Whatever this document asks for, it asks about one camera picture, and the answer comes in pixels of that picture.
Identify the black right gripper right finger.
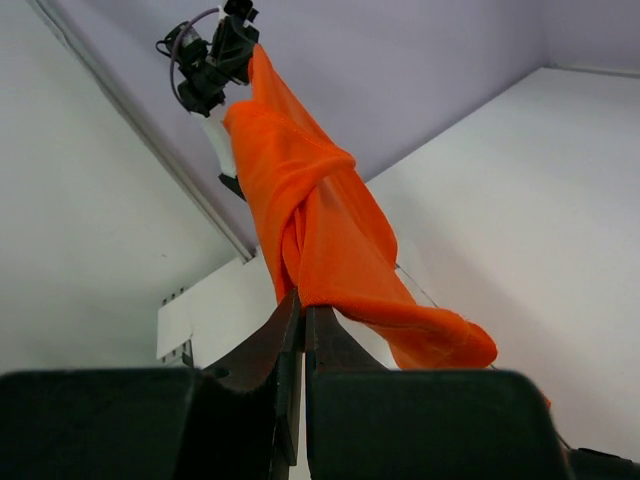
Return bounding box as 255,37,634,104
305,307,573,479

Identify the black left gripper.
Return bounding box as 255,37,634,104
155,18,259,117

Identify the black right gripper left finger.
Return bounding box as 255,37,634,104
1,293,301,479

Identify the orange t-shirt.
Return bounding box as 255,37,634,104
224,46,498,369

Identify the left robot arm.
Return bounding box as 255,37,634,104
155,1,259,198

